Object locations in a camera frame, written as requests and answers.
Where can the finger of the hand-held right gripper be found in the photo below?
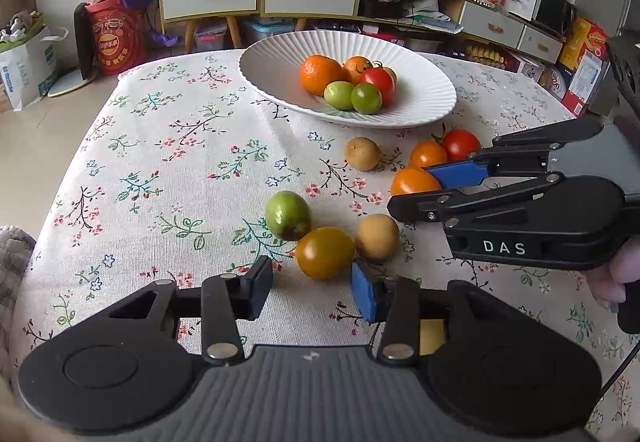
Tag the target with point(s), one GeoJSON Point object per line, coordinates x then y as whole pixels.
{"type": "Point", "coordinates": [425, 207]}
{"type": "Point", "coordinates": [455, 174]}

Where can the yellow bumpy package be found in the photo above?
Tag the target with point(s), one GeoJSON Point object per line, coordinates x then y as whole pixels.
{"type": "Point", "coordinates": [485, 55]}

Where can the orange red cardboard box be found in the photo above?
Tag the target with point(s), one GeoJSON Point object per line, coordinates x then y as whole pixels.
{"type": "Point", "coordinates": [585, 51]}

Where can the clear plastic storage box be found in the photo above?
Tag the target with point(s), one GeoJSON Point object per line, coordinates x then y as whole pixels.
{"type": "Point", "coordinates": [211, 35]}

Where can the white ribbed plate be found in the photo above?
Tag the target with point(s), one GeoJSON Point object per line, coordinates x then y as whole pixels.
{"type": "Point", "coordinates": [280, 66]}

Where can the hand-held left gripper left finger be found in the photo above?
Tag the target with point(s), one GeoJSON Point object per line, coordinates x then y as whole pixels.
{"type": "Point", "coordinates": [259, 287]}

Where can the black panel on white base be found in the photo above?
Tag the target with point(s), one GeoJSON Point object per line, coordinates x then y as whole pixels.
{"type": "Point", "coordinates": [83, 41]}

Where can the white patterned box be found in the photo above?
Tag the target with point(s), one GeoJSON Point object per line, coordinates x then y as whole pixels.
{"type": "Point", "coordinates": [526, 67]}

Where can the white microwave oven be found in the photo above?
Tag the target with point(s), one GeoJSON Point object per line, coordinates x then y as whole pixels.
{"type": "Point", "coordinates": [552, 9]}

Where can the blue lid storage box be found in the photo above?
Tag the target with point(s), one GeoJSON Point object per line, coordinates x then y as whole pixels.
{"type": "Point", "coordinates": [267, 29]}

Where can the low wooden media cabinet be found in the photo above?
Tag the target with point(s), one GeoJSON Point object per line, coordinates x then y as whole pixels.
{"type": "Point", "coordinates": [490, 24]}

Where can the grey quilted blanket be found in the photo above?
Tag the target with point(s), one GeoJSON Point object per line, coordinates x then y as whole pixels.
{"type": "Point", "coordinates": [12, 262]}

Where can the yellow-green tomato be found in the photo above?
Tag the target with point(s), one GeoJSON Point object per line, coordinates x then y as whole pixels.
{"type": "Point", "coordinates": [325, 253]}

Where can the person's right hand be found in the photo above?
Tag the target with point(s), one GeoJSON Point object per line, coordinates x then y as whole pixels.
{"type": "Point", "coordinates": [612, 284]}

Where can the red printed bag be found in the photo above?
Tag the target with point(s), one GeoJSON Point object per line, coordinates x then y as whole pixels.
{"type": "Point", "coordinates": [115, 41]}

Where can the red tomato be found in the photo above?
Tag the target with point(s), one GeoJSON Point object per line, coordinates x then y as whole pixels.
{"type": "Point", "coordinates": [380, 81]}
{"type": "Point", "coordinates": [460, 144]}

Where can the white paper bag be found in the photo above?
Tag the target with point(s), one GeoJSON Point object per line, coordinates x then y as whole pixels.
{"type": "Point", "coordinates": [25, 66]}

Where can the black device box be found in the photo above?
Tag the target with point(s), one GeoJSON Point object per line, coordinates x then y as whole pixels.
{"type": "Point", "coordinates": [385, 4]}

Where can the mandarin orange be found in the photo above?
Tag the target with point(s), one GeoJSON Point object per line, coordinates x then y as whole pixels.
{"type": "Point", "coordinates": [320, 74]}
{"type": "Point", "coordinates": [357, 67]}

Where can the orange tomato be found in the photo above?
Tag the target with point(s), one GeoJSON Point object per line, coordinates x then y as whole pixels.
{"type": "Point", "coordinates": [412, 182]}
{"type": "Point", "coordinates": [428, 154]}

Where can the grey plush toy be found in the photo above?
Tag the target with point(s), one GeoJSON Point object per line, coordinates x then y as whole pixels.
{"type": "Point", "coordinates": [17, 24]}

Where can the black lid storage box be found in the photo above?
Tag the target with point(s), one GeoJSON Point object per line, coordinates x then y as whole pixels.
{"type": "Point", "coordinates": [340, 26]}

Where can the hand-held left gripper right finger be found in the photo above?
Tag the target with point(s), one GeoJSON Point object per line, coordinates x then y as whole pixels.
{"type": "Point", "coordinates": [364, 292]}

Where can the floral tablecloth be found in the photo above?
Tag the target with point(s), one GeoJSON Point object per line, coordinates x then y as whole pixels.
{"type": "Point", "coordinates": [175, 171]}

